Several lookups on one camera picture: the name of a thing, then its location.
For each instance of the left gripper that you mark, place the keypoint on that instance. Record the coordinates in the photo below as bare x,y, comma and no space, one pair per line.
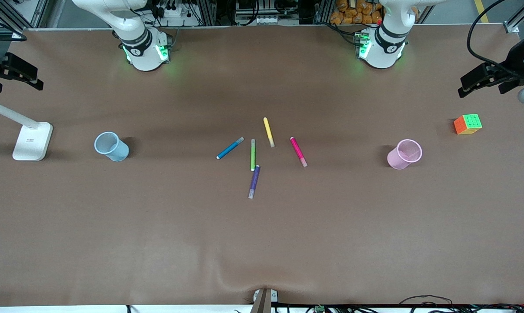
515,59

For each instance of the pink marker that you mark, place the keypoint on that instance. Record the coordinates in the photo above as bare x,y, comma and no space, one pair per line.
298,151

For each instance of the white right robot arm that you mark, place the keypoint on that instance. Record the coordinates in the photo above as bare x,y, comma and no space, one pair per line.
138,32

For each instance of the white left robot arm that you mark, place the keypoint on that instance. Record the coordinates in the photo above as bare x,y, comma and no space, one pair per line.
385,41

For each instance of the colourful puzzle cube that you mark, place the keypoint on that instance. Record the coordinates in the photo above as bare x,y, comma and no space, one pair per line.
468,124

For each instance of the white desk lamp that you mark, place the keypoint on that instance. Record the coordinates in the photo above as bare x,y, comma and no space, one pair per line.
32,141

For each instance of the pink cup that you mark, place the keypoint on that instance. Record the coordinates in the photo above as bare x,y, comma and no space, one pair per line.
402,155

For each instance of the light blue cup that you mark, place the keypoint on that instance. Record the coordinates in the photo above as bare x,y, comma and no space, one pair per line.
114,148

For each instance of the orange lumpy objects heap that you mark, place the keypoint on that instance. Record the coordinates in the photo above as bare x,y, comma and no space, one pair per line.
357,13

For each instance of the white power strip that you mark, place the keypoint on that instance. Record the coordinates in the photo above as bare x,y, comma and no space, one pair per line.
177,17

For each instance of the brown table cover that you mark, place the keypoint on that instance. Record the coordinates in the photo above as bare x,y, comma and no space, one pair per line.
114,239

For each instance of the blue marker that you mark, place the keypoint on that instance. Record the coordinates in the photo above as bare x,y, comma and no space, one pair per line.
229,148

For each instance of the yellow marker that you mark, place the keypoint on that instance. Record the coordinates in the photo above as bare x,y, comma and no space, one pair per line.
268,131

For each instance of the green marker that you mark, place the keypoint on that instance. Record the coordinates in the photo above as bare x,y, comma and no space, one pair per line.
253,155

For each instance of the purple marker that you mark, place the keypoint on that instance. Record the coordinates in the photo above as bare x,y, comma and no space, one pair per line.
254,181

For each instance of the aluminium frame profile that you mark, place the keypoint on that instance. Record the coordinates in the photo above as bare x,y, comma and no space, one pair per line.
520,19
9,13

